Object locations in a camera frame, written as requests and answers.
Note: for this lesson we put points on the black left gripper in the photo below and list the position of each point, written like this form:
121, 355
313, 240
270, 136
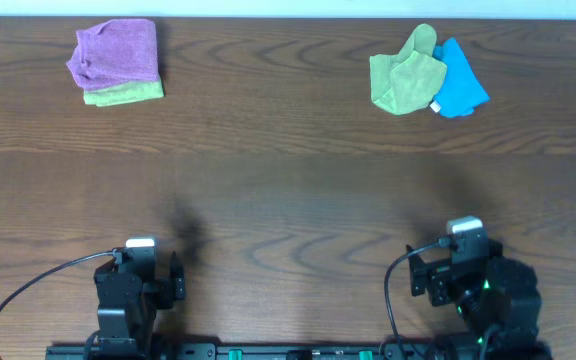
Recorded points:
176, 282

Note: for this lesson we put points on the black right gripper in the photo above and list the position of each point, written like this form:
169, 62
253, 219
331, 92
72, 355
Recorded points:
437, 276

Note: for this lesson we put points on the purple microfiber cloth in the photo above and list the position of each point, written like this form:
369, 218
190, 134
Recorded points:
115, 52

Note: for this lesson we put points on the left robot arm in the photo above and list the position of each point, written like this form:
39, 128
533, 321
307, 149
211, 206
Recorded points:
130, 295

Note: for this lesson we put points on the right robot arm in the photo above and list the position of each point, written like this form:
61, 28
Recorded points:
495, 296

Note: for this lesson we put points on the blue cloth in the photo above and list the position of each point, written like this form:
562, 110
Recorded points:
461, 92

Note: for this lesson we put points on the crumpled green cloth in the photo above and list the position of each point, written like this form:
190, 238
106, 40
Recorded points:
407, 81

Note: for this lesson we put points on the folded green cloth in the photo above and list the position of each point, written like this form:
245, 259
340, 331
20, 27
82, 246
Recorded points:
130, 92

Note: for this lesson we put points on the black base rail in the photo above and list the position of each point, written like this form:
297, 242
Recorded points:
268, 351

